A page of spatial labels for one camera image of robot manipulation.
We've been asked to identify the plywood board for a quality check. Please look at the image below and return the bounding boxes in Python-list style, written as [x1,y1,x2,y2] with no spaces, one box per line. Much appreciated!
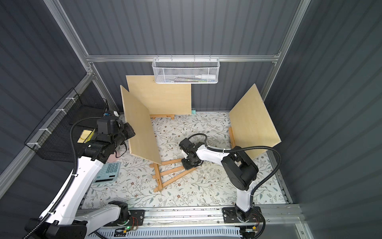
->
[126,75,192,115]
[120,86,162,165]
[229,84,282,148]

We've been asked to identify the wooden easel frame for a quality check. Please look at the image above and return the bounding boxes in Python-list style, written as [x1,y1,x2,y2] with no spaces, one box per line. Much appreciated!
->
[150,115,175,120]

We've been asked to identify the small wooden easel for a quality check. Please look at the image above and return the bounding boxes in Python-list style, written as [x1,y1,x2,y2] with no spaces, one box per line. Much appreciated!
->
[228,127,236,148]

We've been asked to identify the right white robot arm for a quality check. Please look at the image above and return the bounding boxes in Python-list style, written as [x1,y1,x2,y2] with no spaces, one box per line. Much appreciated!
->
[179,138,262,222]

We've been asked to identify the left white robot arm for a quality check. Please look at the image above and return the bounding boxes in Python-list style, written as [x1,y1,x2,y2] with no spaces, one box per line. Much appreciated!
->
[25,111,135,239]

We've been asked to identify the yellow sticky note pad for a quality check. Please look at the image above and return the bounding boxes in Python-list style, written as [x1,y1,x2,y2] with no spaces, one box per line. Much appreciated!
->
[77,129,94,143]

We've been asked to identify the pink pen cup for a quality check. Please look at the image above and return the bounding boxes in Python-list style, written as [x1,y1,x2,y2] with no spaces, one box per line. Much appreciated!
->
[107,150,121,163]

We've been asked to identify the teal calculator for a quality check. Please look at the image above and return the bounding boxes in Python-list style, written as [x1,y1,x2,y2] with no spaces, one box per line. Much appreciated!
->
[93,162,121,183]

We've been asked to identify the white marker in basket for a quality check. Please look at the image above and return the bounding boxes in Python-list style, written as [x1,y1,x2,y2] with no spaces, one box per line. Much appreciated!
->
[195,74,216,82]

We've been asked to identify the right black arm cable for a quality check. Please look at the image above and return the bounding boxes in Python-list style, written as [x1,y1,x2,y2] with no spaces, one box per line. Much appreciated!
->
[186,132,283,239]

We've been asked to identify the black wire mesh basket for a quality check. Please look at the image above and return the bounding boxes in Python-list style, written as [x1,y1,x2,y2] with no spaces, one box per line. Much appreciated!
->
[24,86,108,162]

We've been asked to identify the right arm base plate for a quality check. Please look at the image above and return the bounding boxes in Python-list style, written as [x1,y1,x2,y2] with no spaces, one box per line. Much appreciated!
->
[222,206,265,224]

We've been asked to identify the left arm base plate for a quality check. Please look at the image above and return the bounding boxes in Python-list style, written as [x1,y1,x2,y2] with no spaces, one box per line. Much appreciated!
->
[104,210,145,227]

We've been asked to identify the white wire mesh basket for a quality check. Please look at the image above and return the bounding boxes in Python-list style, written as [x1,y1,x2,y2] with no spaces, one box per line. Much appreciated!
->
[152,58,220,84]

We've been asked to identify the aluminium rail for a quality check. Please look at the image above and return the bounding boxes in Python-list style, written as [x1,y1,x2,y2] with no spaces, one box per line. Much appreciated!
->
[134,204,305,229]

